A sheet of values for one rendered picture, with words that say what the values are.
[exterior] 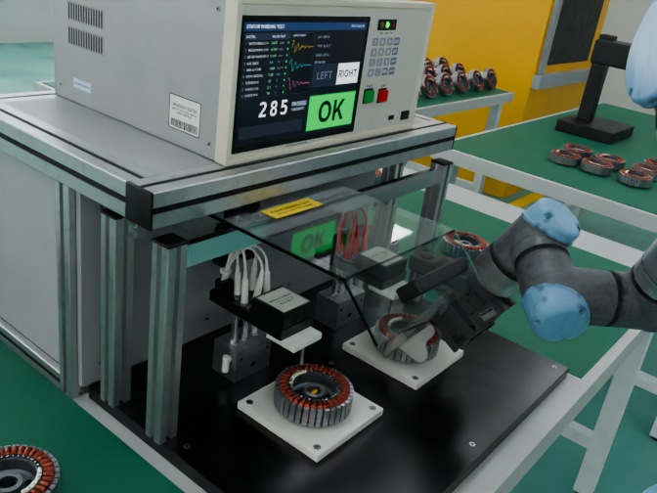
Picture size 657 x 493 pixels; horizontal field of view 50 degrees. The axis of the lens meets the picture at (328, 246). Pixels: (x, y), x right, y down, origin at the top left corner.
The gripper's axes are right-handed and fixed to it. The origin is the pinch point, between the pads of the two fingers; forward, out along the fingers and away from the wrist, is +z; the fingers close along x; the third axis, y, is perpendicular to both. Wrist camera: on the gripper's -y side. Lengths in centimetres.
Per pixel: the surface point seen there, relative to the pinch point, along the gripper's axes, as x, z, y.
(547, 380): 12.6, -7.9, 19.6
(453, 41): 323, 81, -159
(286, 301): -24.3, -7.1, -12.0
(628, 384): 89, 23, 38
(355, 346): -6.7, 4.2, -3.8
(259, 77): -28, -30, -32
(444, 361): 1.7, -2.0, 6.9
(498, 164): 134, 28, -39
